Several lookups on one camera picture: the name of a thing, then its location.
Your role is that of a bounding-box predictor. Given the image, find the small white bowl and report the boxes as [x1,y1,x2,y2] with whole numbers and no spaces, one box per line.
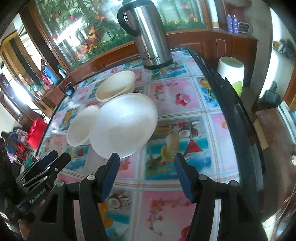
[67,105,99,147]

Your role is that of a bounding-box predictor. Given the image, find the purple spray cans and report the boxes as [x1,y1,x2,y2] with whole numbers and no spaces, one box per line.
[226,14,239,35]

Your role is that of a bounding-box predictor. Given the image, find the blue thermos flask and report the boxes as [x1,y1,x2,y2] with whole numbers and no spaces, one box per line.
[43,65,59,85]

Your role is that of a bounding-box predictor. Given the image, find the large white bowl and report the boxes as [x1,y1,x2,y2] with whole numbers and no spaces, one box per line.
[89,93,158,159]

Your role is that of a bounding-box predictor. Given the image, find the wooden sideboard cabinet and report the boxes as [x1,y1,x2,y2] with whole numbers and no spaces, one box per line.
[39,27,258,117]

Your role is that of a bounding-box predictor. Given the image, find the seated person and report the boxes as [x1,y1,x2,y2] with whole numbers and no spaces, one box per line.
[1,131,26,160]

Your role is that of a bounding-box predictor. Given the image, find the red shopping bag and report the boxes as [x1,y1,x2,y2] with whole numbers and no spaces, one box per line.
[26,118,47,150]

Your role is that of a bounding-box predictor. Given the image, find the white green waste bin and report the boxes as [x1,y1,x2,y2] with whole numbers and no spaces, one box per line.
[217,56,245,96]

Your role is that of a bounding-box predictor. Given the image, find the cream plastic bowl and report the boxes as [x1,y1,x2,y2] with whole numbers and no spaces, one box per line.
[95,70,137,102]

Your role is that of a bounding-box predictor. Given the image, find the stainless steel thermos jug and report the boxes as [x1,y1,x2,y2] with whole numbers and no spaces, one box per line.
[117,1,173,70]

